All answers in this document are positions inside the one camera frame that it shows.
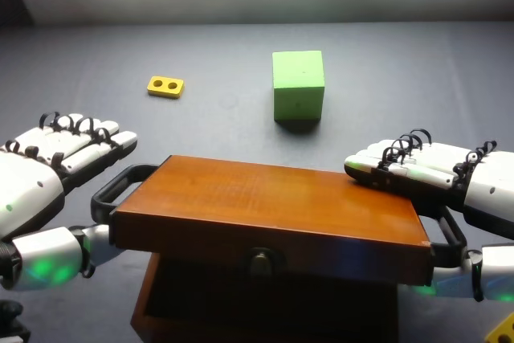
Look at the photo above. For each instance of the yellow two-hole block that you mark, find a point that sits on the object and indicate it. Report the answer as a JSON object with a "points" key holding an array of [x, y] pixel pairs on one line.
{"points": [[165, 92]]}

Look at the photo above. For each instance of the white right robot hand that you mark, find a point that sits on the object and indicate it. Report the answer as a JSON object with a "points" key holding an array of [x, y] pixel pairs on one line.
{"points": [[490, 194]]}

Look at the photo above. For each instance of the black fixture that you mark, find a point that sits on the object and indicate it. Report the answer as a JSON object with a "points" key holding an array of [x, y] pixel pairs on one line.
{"points": [[12, 323]]}

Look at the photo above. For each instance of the yellow block with dark dots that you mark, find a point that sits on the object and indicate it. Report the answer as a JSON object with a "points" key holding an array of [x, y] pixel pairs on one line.
{"points": [[504, 333]]}

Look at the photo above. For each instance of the green wooden block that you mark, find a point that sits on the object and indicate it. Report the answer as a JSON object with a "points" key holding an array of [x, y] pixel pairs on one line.
{"points": [[299, 94]]}

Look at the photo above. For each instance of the grey table cloth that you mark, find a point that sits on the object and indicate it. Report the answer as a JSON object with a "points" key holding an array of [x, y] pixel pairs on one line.
{"points": [[401, 90]]}

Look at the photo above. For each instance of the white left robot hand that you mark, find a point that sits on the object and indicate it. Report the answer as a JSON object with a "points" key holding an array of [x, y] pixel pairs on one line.
{"points": [[28, 186]]}

